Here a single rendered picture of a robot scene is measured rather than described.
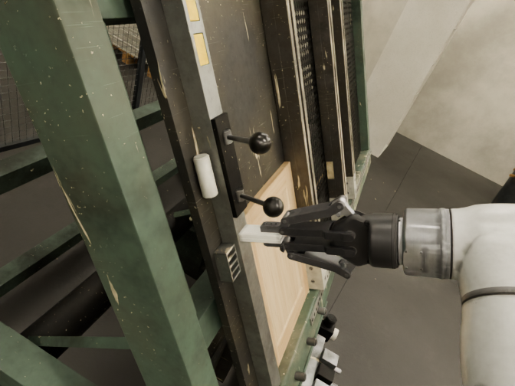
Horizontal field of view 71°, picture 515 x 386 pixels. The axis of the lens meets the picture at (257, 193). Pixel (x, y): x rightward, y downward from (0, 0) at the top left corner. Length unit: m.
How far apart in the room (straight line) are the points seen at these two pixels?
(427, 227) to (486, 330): 0.13
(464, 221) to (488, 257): 0.05
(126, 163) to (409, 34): 4.49
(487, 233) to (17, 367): 1.07
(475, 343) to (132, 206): 0.41
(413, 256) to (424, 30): 4.39
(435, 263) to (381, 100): 4.49
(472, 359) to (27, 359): 1.01
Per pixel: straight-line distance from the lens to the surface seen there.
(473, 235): 0.48
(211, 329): 0.85
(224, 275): 0.77
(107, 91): 0.47
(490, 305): 0.46
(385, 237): 0.49
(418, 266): 0.50
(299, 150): 1.08
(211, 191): 0.68
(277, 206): 0.63
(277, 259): 1.03
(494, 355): 0.44
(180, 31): 0.66
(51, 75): 0.48
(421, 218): 0.50
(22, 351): 1.19
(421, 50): 4.80
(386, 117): 4.95
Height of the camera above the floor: 1.81
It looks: 34 degrees down
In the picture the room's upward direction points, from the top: 21 degrees clockwise
